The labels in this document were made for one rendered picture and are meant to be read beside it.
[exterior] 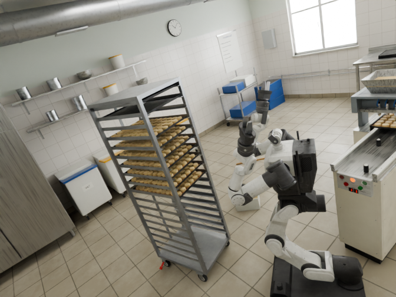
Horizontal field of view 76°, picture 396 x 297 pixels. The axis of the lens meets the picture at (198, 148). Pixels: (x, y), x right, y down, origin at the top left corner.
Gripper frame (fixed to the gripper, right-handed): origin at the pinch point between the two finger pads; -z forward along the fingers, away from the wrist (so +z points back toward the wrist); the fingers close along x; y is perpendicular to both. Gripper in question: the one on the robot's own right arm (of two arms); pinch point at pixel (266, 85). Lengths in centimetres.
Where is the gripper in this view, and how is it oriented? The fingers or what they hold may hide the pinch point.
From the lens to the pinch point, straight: 190.0
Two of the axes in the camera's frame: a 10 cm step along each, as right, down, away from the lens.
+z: -1.0, 9.6, 2.6
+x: -7.8, 0.8, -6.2
